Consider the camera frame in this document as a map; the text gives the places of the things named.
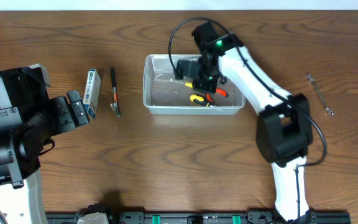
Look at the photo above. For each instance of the blue white cardboard box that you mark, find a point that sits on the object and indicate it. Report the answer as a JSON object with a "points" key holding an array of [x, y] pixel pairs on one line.
{"points": [[92, 89]]}

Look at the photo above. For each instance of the small black orange hammer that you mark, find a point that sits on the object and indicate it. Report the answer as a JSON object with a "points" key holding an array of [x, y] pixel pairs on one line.
{"points": [[114, 105]]}

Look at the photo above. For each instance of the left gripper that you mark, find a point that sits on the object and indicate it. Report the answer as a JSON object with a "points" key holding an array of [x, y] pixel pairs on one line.
{"points": [[63, 112]]}

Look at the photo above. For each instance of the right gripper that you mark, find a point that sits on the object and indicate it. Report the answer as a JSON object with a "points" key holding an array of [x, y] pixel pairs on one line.
{"points": [[199, 86]]}

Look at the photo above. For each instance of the stubby yellow black screwdriver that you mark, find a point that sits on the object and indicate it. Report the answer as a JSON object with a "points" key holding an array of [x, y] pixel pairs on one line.
{"points": [[204, 100]]}

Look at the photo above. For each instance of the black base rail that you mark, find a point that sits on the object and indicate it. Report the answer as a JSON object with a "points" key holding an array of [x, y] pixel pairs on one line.
{"points": [[99, 213]]}

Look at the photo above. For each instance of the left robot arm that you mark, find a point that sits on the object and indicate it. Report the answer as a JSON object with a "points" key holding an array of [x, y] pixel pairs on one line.
{"points": [[29, 119]]}

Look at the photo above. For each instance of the clear plastic container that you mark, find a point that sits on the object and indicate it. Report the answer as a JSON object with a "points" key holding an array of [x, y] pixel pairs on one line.
{"points": [[174, 99]]}

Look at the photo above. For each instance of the red handled pliers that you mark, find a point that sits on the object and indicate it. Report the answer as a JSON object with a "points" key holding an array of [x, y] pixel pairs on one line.
{"points": [[217, 93]]}

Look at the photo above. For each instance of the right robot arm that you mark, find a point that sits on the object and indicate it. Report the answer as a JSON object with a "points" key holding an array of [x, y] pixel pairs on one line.
{"points": [[284, 124]]}

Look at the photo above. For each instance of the silver metal wrench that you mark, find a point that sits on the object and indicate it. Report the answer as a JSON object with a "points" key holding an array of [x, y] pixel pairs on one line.
{"points": [[327, 109]]}

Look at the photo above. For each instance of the thin yellow black screwdriver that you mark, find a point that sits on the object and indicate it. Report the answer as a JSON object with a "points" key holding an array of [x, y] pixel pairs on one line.
{"points": [[183, 83]]}

